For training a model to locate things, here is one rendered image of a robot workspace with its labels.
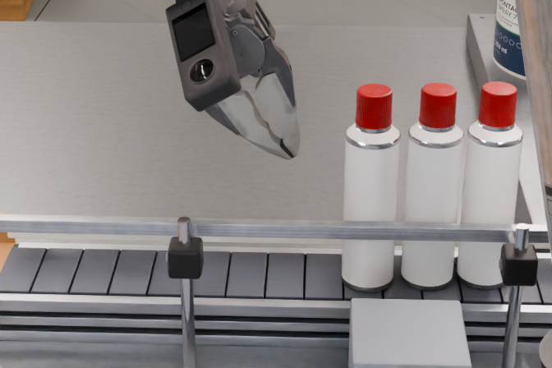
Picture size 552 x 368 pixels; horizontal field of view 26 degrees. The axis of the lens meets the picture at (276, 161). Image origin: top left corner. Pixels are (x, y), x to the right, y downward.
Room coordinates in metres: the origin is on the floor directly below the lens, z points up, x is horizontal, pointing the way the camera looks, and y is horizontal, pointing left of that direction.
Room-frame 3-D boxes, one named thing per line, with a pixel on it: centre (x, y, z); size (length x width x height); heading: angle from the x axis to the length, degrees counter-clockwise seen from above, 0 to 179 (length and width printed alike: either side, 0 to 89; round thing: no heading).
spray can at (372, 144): (1.01, -0.09, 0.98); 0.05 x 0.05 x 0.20
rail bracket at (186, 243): (0.95, 0.08, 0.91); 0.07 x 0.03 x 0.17; 178
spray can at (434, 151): (1.01, -0.15, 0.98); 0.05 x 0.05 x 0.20
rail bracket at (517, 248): (0.94, -0.22, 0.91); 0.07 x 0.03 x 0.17; 178
